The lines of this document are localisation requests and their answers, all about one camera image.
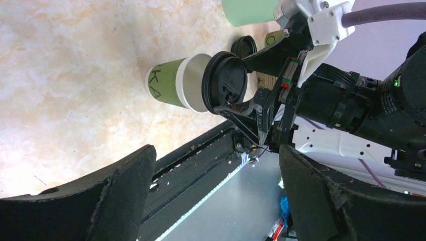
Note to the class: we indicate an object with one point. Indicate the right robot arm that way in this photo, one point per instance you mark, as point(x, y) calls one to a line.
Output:
point(391, 112)

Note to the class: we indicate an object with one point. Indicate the cardboard cup carrier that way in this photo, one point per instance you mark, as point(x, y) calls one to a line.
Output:
point(266, 81)

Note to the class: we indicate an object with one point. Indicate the black lid on table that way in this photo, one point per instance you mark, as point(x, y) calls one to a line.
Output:
point(244, 47)

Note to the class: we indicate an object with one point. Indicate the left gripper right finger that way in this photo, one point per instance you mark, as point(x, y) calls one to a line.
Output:
point(326, 204)

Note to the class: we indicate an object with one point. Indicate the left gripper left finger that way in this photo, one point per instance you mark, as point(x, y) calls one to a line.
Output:
point(106, 204)

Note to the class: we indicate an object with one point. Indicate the green straw holder cup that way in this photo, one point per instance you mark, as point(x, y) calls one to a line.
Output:
point(247, 12)

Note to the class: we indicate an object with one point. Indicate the stack of paper cups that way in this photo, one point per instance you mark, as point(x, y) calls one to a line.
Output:
point(271, 37)

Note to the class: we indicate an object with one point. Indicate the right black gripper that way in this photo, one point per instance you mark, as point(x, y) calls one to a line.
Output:
point(254, 117)

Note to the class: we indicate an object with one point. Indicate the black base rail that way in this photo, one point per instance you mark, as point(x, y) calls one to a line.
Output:
point(184, 177)

